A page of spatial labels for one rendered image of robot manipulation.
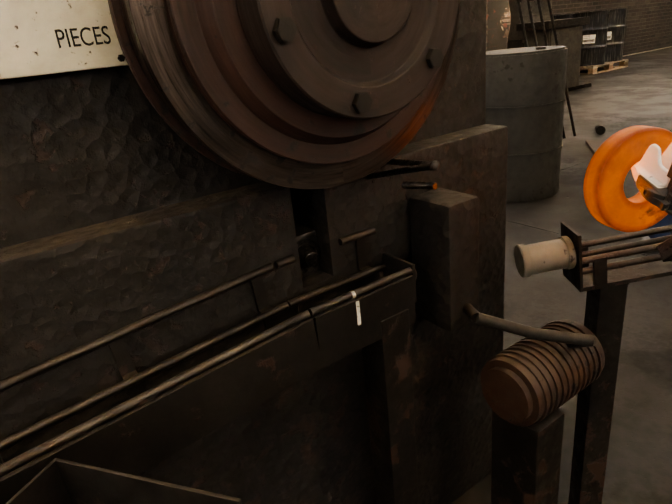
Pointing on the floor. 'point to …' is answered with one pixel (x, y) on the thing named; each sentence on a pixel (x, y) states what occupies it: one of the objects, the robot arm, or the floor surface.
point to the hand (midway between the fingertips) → (638, 166)
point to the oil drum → (529, 116)
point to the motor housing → (534, 411)
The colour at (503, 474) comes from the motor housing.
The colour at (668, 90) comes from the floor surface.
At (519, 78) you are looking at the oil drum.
